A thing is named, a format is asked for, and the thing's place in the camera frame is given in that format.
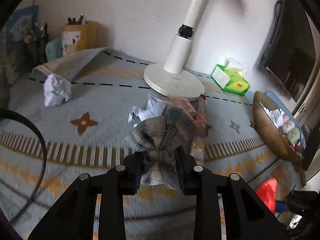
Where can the crumpled paper by box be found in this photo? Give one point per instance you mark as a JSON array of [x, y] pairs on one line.
[[154, 108]]

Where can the brown woven basket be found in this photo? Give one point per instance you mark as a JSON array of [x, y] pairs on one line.
[[271, 136]]

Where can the paper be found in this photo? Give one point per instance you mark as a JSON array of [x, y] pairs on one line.
[[154, 108], [276, 116], [56, 90]]

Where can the small round plush toys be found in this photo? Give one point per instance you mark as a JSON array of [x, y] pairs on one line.
[[292, 132]]

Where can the yellow pen holder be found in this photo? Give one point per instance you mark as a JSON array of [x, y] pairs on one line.
[[78, 34]]

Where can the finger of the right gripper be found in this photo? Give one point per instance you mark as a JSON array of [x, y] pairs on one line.
[[281, 206]]

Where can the red orange snack bag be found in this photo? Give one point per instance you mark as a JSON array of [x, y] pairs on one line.
[[267, 192]]

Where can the blue cover book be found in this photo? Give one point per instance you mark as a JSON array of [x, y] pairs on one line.
[[19, 25]]

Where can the teal small box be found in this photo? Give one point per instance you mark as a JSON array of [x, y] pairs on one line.
[[54, 49]]

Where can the grey plaid bow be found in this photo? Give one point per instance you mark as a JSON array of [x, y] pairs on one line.
[[158, 137]]

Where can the wall mounted black television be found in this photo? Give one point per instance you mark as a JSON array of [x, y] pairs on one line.
[[290, 56]]

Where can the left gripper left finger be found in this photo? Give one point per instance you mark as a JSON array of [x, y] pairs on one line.
[[134, 169]]

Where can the green tissue pack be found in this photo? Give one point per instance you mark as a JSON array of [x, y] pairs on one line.
[[230, 77]]

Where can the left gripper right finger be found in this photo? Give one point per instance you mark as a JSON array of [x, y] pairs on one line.
[[190, 174]]

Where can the red flat box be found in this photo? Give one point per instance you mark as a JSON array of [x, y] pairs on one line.
[[183, 103]]

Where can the patterned blue blanket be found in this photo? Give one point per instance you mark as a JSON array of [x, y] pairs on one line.
[[87, 134]]

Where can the white desk lamp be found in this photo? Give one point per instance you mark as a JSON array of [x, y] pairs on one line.
[[170, 79]]

